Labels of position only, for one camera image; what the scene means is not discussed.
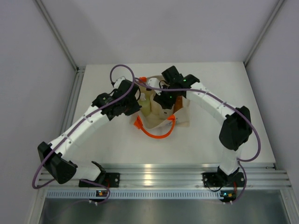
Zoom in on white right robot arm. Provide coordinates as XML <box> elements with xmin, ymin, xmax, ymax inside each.
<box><xmin>147</xmin><ymin>66</ymin><xmax>252</xmax><ymax>186</ymax></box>

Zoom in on aluminium rail base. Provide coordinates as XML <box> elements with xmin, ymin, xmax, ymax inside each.
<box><xmin>37</xmin><ymin>162</ymin><xmax>292</xmax><ymax>190</ymax></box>

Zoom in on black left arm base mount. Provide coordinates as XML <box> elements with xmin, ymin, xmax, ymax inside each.
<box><xmin>78</xmin><ymin>172</ymin><xmax>120</xmax><ymax>188</ymax></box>

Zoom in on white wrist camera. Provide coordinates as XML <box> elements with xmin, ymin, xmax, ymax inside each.
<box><xmin>112</xmin><ymin>76</ymin><xmax>126</xmax><ymax>89</ymax></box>
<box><xmin>146</xmin><ymin>77</ymin><xmax>161</xmax><ymax>91</ymax></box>

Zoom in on green pump lotion bottle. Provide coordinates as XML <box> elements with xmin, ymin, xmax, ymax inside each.
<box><xmin>138</xmin><ymin>93</ymin><xmax>151</xmax><ymax>117</ymax></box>

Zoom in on right aluminium frame post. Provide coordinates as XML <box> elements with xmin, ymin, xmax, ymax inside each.
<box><xmin>243</xmin><ymin>0</ymin><xmax>287</xmax><ymax>68</ymax></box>

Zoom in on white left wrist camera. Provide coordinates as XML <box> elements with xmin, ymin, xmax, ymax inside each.
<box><xmin>112</xmin><ymin>76</ymin><xmax>126</xmax><ymax>89</ymax></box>

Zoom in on left aluminium frame post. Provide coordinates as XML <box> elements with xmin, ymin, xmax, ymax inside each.
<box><xmin>32</xmin><ymin>0</ymin><xmax>79</xmax><ymax>70</ymax></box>

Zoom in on aluminium frame post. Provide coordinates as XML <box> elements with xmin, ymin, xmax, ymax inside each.
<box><xmin>32</xmin><ymin>0</ymin><xmax>79</xmax><ymax>70</ymax></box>
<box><xmin>243</xmin><ymin>0</ymin><xmax>287</xmax><ymax>68</ymax></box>

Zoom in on white square bottle black cap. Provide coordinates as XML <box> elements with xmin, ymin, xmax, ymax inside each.
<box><xmin>159</xmin><ymin>109</ymin><xmax>173</xmax><ymax>120</ymax></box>

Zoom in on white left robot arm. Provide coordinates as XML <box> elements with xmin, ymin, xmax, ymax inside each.
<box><xmin>37</xmin><ymin>77</ymin><xmax>141</xmax><ymax>187</ymax></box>

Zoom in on amber bottle pink cap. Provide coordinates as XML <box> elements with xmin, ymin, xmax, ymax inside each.
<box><xmin>173</xmin><ymin>96</ymin><xmax>183</xmax><ymax>113</ymax></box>

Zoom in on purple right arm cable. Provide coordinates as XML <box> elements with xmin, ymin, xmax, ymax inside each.
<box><xmin>133</xmin><ymin>78</ymin><xmax>261</xmax><ymax>205</ymax></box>

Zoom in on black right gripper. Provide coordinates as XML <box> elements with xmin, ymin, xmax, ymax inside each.
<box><xmin>154</xmin><ymin>84</ymin><xmax>178</xmax><ymax>109</ymax></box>

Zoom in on slotted grey cable duct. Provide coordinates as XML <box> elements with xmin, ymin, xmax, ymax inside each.
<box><xmin>46</xmin><ymin>189</ymin><xmax>233</xmax><ymax>199</ymax></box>

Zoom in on beige canvas bag orange handles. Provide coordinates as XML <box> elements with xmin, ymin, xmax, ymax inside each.
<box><xmin>132</xmin><ymin>76</ymin><xmax>190</xmax><ymax>139</ymax></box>

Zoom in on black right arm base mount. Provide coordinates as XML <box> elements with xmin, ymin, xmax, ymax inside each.
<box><xmin>202</xmin><ymin>172</ymin><xmax>245</xmax><ymax>188</ymax></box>

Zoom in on cream cylindrical bottle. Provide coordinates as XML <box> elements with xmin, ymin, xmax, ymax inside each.
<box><xmin>150</xmin><ymin>98</ymin><xmax>160</xmax><ymax>116</ymax></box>

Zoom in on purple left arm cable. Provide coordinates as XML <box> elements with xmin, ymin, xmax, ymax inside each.
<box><xmin>31</xmin><ymin>64</ymin><xmax>141</xmax><ymax>205</ymax></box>

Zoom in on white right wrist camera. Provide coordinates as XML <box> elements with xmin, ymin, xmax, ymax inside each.
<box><xmin>146</xmin><ymin>77</ymin><xmax>161</xmax><ymax>91</ymax></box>

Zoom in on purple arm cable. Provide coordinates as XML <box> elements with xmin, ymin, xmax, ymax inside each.
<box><xmin>31</xmin><ymin>64</ymin><xmax>141</xmax><ymax>205</ymax></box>
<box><xmin>133</xmin><ymin>78</ymin><xmax>261</xmax><ymax>205</ymax></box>

